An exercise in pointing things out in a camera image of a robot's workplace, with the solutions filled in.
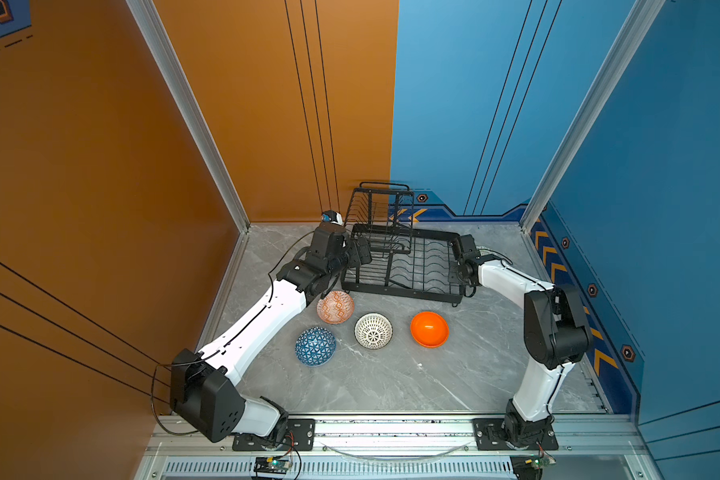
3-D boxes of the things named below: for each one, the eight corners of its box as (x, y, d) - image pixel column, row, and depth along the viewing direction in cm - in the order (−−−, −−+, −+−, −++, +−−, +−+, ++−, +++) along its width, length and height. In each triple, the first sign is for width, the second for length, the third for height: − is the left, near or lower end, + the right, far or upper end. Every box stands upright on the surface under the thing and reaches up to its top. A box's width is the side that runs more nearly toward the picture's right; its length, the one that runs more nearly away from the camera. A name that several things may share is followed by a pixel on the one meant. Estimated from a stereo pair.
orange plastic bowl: (411, 349, 90) (414, 341, 85) (409, 320, 96) (411, 311, 91) (447, 349, 90) (451, 341, 85) (442, 320, 96) (446, 311, 91)
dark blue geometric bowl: (295, 366, 86) (292, 361, 83) (300, 332, 93) (298, 326, 89) (334, 366, 86) (333, 361, 83) (337, 332, 93) (336, 326, 89)
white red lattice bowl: (354, 349, 89) (353, 343, 85) (355, 319, 95) (355, 312, 91) (392, 349, 89) (393, 343, 85) (390, 319, 95) (391, 312, 91)
